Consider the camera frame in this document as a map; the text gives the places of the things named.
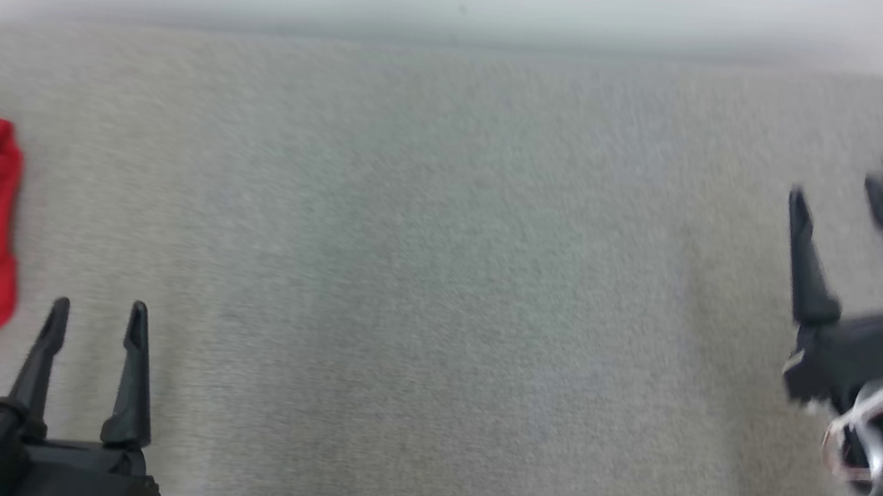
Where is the light grey fabric sofa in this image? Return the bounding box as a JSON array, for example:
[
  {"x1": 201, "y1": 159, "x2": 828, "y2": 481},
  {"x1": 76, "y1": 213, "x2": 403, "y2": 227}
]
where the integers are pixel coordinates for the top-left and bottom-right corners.
[{"x1": 0, "y1": 0, "x2": 883, "y2": 496}]

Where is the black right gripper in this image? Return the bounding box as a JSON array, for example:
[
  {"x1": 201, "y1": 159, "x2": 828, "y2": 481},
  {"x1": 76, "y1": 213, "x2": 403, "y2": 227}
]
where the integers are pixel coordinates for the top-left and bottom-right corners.
[{"x1": 763, "y1": 166, "x2": 883, "y2": 422}]

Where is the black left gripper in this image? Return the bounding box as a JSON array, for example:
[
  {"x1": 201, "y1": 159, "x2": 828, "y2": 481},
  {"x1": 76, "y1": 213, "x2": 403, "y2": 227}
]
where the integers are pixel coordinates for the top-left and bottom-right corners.
[{"x1": 0, "y1": 284, "x2": 187, "y2": 496}]

